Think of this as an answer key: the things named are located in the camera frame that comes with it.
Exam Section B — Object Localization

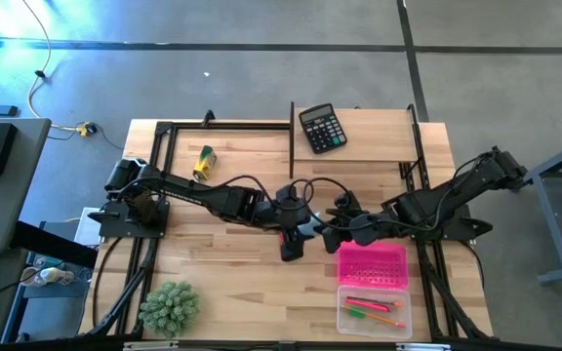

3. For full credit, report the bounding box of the black beam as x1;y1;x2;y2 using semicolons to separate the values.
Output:
10;221;100;269

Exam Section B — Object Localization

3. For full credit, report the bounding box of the green artificial plant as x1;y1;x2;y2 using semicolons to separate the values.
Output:
138;280;203;340

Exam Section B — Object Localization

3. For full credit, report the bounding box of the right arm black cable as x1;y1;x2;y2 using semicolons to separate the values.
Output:
302;175;458;233

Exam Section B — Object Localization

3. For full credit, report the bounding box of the white box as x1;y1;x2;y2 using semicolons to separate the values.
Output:
73;207;104;248

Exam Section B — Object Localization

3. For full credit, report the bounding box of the black desk calculator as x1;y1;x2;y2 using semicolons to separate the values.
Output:
298;102;348;155

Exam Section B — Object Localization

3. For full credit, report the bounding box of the yellow green crayon box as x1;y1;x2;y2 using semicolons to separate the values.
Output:
192;144;218;181

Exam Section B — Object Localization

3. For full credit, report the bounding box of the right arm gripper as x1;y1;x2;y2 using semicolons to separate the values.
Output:
320;208;379;247

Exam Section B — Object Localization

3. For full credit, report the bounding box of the pink marker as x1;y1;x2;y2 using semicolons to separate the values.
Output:
343;297;392;314
345;294;403;308

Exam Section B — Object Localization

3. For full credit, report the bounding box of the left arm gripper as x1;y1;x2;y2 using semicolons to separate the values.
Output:
271;183;327;241

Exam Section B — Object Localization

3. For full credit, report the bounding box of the white floor cable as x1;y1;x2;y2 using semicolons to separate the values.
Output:
20;0;87;133

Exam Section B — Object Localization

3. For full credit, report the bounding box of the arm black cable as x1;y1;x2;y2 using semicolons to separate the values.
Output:
114;174;316;215
302;175;458;233

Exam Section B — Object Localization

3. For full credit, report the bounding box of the wooden shelf with black legs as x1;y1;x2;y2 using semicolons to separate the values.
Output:
289;100;422;180

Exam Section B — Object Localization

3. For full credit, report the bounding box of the clear pencil box pink lid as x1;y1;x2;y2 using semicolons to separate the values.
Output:
335;241;415;341

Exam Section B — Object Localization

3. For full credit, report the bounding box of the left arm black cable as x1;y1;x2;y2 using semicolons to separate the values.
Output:
114;174;316;215

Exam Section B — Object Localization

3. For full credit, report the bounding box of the orange pencil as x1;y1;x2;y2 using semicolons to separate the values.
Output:
342;305;407;330

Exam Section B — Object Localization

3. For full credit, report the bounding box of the plastic bottle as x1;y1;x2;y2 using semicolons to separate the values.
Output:
31;266;75;288

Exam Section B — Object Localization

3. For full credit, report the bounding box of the black aluminium table frame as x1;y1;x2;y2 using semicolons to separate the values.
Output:
85;109;495;342

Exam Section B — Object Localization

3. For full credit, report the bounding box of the silver metal bracket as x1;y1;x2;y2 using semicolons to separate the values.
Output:
123;340;180;351
396;342;452;351

